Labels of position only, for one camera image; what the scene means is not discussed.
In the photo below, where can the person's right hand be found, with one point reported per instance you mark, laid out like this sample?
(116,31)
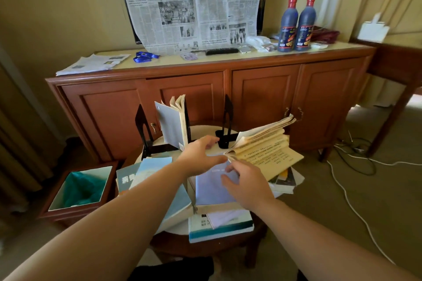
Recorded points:
(250,188)

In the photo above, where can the person's left hand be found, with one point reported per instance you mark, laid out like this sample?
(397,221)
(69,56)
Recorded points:
(197,159)

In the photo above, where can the black metal bookend rack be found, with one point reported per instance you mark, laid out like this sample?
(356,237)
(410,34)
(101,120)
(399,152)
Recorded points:
(224,140)

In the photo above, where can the lavender cover book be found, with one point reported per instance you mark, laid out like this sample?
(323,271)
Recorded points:
(211,188)

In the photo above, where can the yellowed blue cover book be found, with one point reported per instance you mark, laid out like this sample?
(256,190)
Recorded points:
(273,159)

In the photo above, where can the grey cover book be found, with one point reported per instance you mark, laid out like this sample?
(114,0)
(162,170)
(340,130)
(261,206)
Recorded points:
(169,126)

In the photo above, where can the large light blue book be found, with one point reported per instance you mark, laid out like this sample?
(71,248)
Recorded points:
(178,205)

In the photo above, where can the large white teal textbook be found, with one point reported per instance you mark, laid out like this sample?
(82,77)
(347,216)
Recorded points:
(204,232)

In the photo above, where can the teal orange cover book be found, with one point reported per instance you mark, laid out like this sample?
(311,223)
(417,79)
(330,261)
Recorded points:
(127,178)

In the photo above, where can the person's left forearm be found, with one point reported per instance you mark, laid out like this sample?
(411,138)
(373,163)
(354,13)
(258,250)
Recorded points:
(99,234)

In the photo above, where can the person's right forearm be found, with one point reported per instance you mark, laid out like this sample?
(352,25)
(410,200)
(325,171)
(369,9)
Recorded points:
(323,248)

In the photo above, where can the person's right leg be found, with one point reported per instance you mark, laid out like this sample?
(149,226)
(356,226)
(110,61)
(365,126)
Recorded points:
(302,276)

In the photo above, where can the round wooden table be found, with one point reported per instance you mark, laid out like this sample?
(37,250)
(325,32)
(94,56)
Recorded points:
(204,131)

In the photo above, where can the white paper sheets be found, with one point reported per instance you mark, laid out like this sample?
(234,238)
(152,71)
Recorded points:
(298,178)

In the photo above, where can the wooden sideboard cabinet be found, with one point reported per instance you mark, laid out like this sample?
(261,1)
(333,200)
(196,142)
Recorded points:
(105,116)

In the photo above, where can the small lavender packet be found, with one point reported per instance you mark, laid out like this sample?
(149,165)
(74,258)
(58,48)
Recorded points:
(189,56)

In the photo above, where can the black remote control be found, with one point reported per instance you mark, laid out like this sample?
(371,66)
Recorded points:
(222,51)

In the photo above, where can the green bin liner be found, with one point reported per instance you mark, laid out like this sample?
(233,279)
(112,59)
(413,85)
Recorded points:
(82,188)

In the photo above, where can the white plastic bag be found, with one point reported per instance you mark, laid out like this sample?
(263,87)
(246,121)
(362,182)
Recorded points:
(257,41)

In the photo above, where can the small clear packet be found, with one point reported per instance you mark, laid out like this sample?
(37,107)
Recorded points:
(269,48)

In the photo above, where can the folded newspaper pile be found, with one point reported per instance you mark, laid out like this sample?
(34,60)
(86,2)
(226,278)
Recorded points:
(92,64)

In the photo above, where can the wooden trash bin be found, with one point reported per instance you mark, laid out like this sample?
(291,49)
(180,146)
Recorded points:
(66,215)

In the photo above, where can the small white box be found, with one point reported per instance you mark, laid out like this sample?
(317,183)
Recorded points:
(319,45)

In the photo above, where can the dark blue red-capped bottle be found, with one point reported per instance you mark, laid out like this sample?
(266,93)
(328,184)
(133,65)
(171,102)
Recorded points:
(287,27)
(305,25)

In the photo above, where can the dark red bag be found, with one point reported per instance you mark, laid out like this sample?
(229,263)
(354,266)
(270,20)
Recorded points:
(326,35)

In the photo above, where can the black television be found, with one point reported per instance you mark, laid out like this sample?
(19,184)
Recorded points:
(263,1)

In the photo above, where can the beige curtain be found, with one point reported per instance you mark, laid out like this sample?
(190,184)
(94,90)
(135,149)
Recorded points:
(19,142)

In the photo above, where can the wooden side desk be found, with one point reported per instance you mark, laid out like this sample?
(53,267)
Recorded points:
(395,63)

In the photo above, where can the white tissue box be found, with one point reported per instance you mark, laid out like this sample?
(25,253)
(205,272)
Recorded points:
(372,30)

